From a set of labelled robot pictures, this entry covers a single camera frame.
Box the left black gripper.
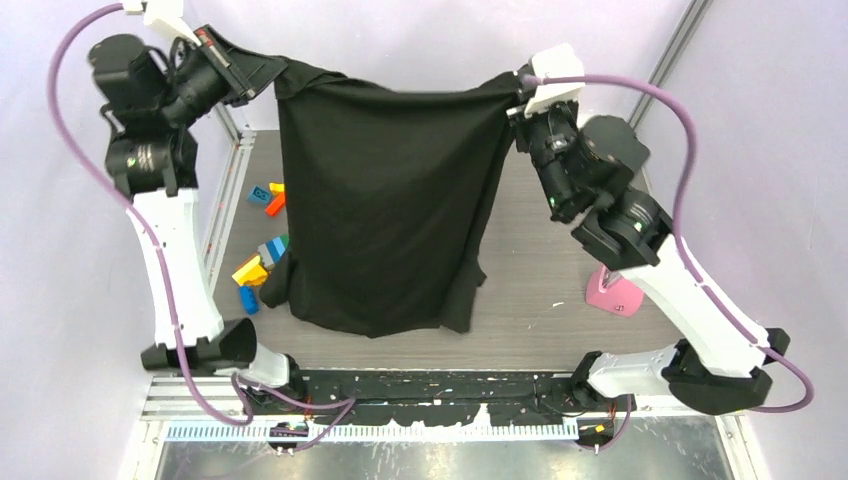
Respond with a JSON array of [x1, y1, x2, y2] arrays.
[[157, 24, 286, 127]]

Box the black printed t-shirt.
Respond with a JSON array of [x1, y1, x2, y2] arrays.
[[259, 60, 518, 338]]

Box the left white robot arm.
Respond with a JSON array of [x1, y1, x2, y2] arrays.
[[88, 25, 307, 414]]

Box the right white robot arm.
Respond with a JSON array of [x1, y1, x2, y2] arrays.
[[508, 69, 790, 415]]

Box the yellow curved block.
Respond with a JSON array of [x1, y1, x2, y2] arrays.
[[269, 182, 285, 195]]

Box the orange red block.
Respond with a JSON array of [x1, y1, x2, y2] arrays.
[[265, 192, 286, 217]]

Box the pink metronome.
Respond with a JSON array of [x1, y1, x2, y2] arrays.
[[585, 265, 644, 317]]

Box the blue green stacked bricks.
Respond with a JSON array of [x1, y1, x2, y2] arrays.
[[257, 234, 289, 269]]

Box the yellow toy bricks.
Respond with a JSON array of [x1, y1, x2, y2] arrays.
[[231, 253, 269, 287]]

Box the blue toy brick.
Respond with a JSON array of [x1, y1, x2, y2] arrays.
[[239, 285, 260, 316]]

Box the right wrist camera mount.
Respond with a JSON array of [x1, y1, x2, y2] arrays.
[[518, 43, 585, 113]]

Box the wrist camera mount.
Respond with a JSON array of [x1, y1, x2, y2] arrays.
[[119, 0, 202, 46], [518, 43, 585, 113]]

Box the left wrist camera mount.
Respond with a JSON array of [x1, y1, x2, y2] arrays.
[[119, 0, 202, 46]]

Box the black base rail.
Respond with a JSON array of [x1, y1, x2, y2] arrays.
[[241, 367, 637, 429]]

